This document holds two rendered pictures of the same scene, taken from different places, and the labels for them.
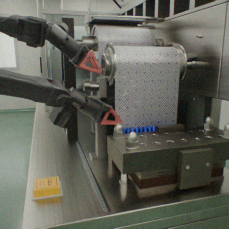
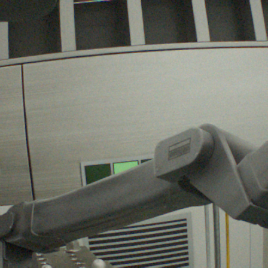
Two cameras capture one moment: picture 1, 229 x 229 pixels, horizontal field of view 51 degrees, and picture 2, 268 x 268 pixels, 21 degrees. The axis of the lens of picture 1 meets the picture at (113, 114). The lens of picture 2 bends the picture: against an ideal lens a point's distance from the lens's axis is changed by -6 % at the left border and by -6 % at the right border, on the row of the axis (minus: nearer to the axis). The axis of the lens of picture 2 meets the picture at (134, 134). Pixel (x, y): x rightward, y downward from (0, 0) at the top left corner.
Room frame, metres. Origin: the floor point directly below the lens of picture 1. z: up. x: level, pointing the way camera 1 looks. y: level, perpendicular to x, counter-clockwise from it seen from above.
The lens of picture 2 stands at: (0.47, 1.16, 1.35)
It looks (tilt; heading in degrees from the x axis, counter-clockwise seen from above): 3 degrees down; 273
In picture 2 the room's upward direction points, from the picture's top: 5 degrees counter-clockwise
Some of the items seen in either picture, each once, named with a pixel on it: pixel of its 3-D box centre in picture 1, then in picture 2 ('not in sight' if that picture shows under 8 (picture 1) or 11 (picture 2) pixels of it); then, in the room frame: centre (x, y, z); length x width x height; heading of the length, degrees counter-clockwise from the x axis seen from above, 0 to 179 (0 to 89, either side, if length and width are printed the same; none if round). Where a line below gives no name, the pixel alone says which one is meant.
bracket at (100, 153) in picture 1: (97, 118); not in sight; (0.86, 0.06, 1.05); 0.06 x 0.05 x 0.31; 106
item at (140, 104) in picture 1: (147, 108); not in sight; (0.81, -0.12, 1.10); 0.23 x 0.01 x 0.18; 106
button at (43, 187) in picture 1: (46, 186); not in sight; (0.62, 0.19, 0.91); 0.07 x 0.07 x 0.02; 16
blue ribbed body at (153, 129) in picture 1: (150, 130); not in sight; (0.79, -0.13, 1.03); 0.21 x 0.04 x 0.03; 106
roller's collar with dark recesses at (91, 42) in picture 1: (89, 43); not in sight; (1.07, 0.11, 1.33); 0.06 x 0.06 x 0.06; 16
